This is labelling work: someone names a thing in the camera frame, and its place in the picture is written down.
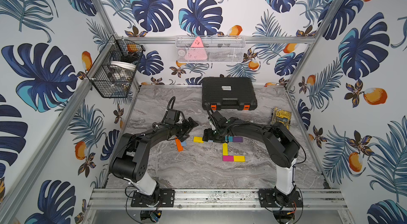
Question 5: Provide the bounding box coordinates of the long yellow block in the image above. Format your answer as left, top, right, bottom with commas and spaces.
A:
222, 143, 229, 156

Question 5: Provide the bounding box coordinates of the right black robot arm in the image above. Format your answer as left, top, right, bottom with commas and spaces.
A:
203, 111, 301, 195

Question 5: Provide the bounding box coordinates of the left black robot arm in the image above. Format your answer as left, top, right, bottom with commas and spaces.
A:
109, 117, 198, 196

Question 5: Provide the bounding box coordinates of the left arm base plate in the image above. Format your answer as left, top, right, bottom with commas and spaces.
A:
130, 188, 176, 208

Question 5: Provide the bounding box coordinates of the pink triangle object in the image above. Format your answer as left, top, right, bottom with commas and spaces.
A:
184, 36, 208, 61

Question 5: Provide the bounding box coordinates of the black wire basket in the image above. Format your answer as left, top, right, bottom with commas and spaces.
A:
86, 36, 146, 99

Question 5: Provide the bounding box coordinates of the magenta block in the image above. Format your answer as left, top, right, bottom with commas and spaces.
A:
222, 155, 234, 162

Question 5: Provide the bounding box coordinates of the yellow screwdriver bit set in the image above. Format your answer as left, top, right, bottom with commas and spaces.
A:
270, 107, 292, 130

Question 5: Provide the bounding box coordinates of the black plastic tool case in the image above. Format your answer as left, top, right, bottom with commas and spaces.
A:
202, 77, 258, 111

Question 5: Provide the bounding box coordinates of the orange block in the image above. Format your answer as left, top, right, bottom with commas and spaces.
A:
175, 139, 183, 152

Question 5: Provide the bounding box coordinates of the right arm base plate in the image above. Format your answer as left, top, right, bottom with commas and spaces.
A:
258, 187, 303, 209

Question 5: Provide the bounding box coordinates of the clear mesh wall shelf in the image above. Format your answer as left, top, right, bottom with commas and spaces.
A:
175, 36, 246, 64

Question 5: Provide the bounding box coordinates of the white coil in basket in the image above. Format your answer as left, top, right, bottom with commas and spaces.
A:
110, 61, 136, 71

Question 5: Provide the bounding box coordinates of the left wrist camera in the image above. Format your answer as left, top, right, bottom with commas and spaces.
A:
162, 109, 185, 125

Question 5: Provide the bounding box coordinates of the purple block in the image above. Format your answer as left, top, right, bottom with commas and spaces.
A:
232, 137, 243, 142

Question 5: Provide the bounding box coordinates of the aluminium front rail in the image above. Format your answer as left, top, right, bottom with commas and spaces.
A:
88, 189, 348, 210

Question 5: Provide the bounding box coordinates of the small yellow block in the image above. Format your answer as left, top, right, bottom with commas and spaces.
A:
193, 137, 204, 143

